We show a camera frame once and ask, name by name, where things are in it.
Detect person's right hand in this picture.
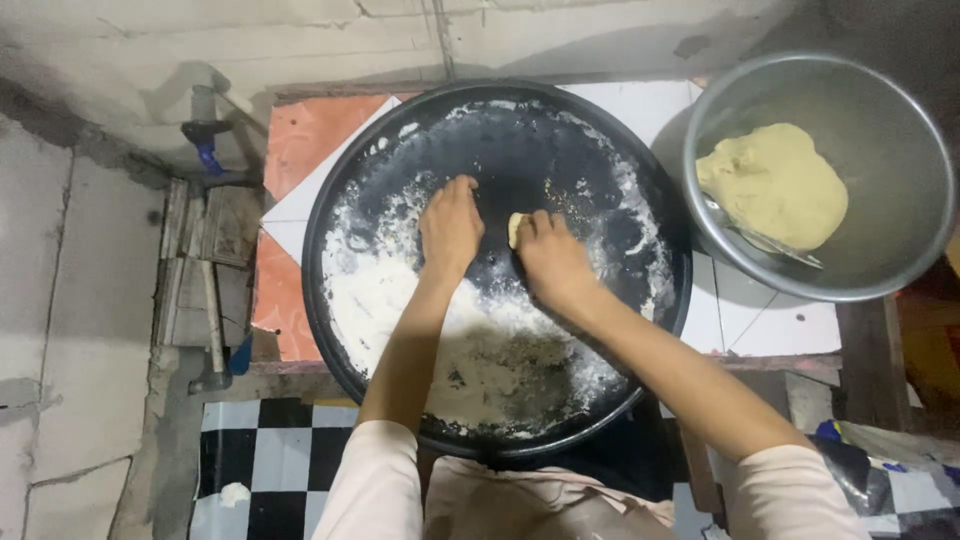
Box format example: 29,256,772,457
514,210,601,316

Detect person's left hand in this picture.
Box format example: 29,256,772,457
417,174,486,277

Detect large round black tray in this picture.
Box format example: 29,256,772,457
301,79,694,459

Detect pile of white flour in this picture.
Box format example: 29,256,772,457
321,174,646,438

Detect metal spoon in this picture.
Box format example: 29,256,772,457
702,196,825,271

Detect big yellow dough lump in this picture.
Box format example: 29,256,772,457
695,122,850,253

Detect stack of grey tile pieces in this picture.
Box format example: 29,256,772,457
153,178,260,350

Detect person's light pink shirt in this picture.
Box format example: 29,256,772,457
311,420,873,540

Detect large metal bowl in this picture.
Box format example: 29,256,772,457
681,51,957,303

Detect wooden stool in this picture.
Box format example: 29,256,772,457
834,294,913,433

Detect blue handled water tap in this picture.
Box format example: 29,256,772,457
180,84,235,178

